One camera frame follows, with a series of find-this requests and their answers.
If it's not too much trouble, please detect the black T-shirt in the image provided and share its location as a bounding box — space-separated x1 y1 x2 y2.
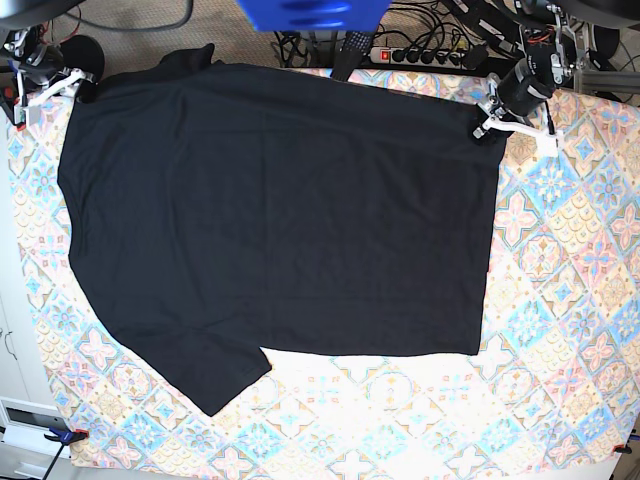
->
58 46 506 415

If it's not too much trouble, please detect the patterned tablecloth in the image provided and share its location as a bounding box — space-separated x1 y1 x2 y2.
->
6 92 639 479

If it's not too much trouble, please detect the black round stand base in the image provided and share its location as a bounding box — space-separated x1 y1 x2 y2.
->
60 35 105 83

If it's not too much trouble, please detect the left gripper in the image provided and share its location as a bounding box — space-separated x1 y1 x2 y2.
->
472 57 564 150

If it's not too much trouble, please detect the white power strip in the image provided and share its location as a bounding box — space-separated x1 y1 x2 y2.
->
368 47 467 68

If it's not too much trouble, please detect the black perforated bracket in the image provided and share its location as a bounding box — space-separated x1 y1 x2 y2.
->
330 31 374 82

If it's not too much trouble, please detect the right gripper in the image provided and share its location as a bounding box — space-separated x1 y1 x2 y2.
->
13 42 95 125

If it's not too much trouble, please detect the blue clamp bottom left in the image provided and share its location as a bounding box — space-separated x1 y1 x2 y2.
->
43 427 89 480

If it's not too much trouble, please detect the white cabinet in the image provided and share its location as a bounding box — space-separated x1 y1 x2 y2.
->
1 123 60 479

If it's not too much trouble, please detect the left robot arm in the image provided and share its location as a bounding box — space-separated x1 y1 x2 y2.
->
446 1 584 156

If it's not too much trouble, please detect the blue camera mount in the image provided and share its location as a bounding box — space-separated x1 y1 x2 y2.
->
238 0 391 32

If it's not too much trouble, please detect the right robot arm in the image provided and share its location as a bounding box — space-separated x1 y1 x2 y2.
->
1 24 105 130

